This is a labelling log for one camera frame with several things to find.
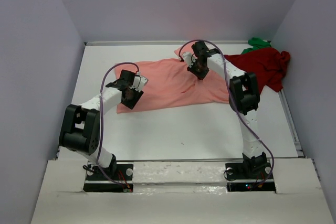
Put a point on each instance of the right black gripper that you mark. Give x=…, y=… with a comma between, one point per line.
x=199, y=70

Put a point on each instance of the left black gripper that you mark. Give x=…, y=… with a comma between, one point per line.
x=132, y=98

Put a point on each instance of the pink t shirt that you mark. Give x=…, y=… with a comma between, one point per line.
x=171, y=85

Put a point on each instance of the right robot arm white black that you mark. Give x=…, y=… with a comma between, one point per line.
x=244, y=98

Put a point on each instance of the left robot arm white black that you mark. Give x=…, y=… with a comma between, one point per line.
x=82, y=126

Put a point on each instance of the green t shirt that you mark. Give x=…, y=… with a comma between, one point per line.
x=256, y=44

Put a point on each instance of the red t shirt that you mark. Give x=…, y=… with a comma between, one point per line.
x=269, y=65

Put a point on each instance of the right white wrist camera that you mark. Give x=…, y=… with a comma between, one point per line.
x=188, y=58

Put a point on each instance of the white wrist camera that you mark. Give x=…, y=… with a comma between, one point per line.
x=188, y=58
x=139, y=82

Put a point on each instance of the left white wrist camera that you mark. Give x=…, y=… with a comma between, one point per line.
x=139, y=82

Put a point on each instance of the aluminium rail back edge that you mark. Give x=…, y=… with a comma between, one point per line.
x=157, y=42

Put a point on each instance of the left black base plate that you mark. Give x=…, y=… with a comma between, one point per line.
x=119, y=182

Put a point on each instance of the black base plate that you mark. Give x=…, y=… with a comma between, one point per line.
x=119, y=182
x=239, y=181

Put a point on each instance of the aluminium rail front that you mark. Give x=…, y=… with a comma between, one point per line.
x=182, y=160

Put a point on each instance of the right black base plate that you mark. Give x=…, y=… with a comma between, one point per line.
x=239, y=181

